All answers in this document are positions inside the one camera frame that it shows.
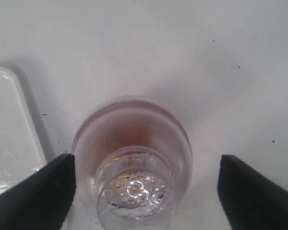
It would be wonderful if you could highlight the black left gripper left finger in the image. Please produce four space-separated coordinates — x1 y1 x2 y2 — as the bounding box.
0 153 76 230

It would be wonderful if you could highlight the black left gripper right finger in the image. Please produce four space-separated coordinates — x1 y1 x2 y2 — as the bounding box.
217 155 288 230

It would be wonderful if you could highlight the clear shaker lid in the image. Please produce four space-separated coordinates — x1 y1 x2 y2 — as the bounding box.
94 146 177 230

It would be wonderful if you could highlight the clear plastic shaker cup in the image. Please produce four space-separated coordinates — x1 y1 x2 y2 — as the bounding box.
72 96 192 203

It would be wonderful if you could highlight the white rectangular tray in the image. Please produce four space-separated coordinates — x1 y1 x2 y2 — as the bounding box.
0 67 47 194

